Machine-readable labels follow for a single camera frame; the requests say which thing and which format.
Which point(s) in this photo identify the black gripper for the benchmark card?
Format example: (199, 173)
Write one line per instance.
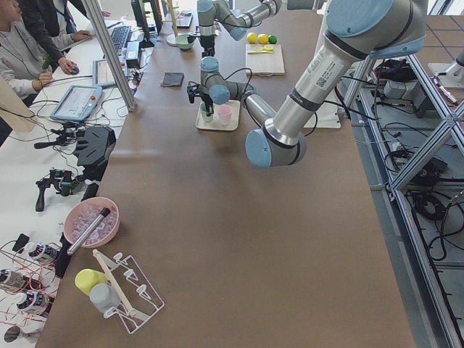
(206, 98)
(208, 44)

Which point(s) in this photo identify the mint green plastic cup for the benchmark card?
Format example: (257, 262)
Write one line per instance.
(207, 112)

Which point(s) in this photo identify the pink plastic cup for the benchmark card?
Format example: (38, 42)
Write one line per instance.
(224, 112)

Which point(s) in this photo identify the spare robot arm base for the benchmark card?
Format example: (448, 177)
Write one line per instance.
(448, 75)

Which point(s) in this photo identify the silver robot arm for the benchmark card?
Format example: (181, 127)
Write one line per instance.
(210, 12)
(355, 30)

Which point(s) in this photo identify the beige rabbit print tray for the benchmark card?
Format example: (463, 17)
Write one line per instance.
(215, 124)

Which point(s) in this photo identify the pale green bowl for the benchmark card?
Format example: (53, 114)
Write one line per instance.
(184, 41)

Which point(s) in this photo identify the grey folded cloth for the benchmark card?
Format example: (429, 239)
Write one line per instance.
(172, 79)

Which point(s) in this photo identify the wooden cup tree stand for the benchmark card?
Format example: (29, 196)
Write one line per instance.
(171, 37)

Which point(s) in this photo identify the lower whole yellow lemon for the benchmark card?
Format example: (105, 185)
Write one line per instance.
(251, 38)

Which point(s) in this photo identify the whole yellow lemon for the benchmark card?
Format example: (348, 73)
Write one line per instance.
(262, 38)
(251, 38)

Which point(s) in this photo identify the upper lemon half slice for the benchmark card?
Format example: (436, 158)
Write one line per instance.
(257, 49)

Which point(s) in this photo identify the upper whole yellow lemon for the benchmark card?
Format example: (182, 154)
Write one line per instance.
(262, 38)

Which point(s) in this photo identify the bamboo cutting board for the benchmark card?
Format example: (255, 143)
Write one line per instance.
(265, 64)

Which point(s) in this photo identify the yellow plastic knife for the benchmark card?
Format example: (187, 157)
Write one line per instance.
(250, 52)

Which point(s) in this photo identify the green lime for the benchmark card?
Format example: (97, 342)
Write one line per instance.
(272, 39)

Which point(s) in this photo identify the black keyboard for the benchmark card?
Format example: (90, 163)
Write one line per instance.
(119, 37)

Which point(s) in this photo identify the blue teach pendant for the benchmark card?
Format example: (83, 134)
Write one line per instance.
(77, 104)
(102, 75)

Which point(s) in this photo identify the black moulded case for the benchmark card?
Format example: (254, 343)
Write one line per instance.
(93, 149)

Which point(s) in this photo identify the steel muddler in bowl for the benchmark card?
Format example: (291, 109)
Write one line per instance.
(87, 232)

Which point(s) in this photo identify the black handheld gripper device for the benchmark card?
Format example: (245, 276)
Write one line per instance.
(63, 181)

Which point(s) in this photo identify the pink mixing bowl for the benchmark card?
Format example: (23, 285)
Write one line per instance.
(87, 212)

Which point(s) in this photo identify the seated person grey hoodie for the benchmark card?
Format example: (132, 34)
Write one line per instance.
(22, 58)

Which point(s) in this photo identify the yellow bottle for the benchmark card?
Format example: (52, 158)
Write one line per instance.
(87, 278)

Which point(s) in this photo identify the grey lidded jar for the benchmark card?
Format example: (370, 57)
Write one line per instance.
(103, 296)

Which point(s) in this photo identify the aluminium frame post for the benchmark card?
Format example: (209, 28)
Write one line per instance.
(93, 10)

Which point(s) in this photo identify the white wire dish rack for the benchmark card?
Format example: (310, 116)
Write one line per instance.
(140, 301)

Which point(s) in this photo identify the copper wire bottle rack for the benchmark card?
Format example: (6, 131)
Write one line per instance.
(19, 274)

